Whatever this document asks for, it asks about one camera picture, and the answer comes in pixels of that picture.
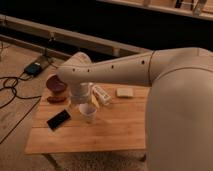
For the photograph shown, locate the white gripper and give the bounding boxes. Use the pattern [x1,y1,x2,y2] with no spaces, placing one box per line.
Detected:
[69,83,91,104]

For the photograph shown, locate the long wooden beam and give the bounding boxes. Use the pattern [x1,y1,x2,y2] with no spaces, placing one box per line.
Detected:
[0,14,149,57]

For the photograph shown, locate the black floor cable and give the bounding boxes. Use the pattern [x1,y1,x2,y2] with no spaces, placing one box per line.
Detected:
[0,75,43,145]

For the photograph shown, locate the wooden table top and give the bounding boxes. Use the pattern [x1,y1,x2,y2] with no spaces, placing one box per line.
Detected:
[25,84,149,154]

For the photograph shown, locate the white paper cup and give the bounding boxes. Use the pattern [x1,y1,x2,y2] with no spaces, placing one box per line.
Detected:
[79,103,97,123]

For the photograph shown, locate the dark red bowl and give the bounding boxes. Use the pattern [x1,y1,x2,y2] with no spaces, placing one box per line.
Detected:
[46,75,67,95]

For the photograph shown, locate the black eraser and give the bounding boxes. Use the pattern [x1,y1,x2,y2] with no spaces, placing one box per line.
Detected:
[47,110,71,130]

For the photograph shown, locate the brown oval object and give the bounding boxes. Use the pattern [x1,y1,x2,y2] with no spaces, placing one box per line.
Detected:
[47,96,66,103]

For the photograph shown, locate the white sponge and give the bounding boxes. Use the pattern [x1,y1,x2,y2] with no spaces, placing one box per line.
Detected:
[116,88,134,98]

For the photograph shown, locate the black power adapter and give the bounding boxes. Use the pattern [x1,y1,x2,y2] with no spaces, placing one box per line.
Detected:
[24,63,42,76]

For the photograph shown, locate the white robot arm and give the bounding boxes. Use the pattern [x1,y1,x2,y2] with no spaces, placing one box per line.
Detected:
[57,49,213,171]

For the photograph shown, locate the white plastic bottle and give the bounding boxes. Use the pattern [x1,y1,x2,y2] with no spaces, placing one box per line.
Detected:
[93,85,111,105]

